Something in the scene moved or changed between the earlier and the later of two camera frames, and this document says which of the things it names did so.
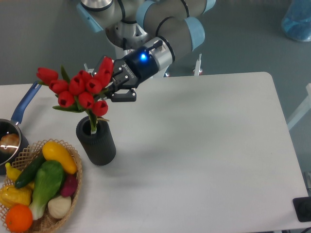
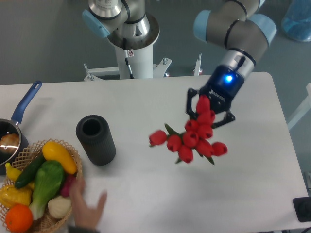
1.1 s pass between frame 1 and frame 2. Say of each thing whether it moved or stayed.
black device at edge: stayed
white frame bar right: stayed
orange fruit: stayed
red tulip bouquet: moved
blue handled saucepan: stayed
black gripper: moved
